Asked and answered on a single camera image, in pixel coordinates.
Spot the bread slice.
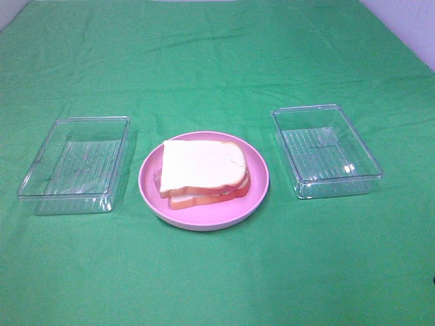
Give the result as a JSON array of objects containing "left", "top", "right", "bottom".
[
  {"left": 169, "top": 176, "right": 250, "bottom": 210},
  {"left": 159, "top": 140, "right": 249, "bottom": 198}
]

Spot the bacon strip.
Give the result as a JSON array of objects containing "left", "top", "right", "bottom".
[{"left": 154, "top": 170, "right": 161, "bottom": 192}]

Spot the pink round plate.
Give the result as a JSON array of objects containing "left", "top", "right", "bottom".
[{"left": 138, "top": 130, "right": 270, "bottom": 231}]

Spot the clear right plastic tray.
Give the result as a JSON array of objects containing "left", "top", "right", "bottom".
[{"left": 271, "top": 104, "right": 383, "bottom": 199}]

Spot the clear plastic tray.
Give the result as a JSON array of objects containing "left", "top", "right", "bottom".
[
  {"left": 271, "top": 104, "right": 383, "bottom": 199},
  {"left": 17, "top": 116, "right": 131, "bottom": 215}
]

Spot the clear left plastic tray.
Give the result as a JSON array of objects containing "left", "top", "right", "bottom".
[{"left": 17, "top": 116, "right": 131, "bottom": 215}]

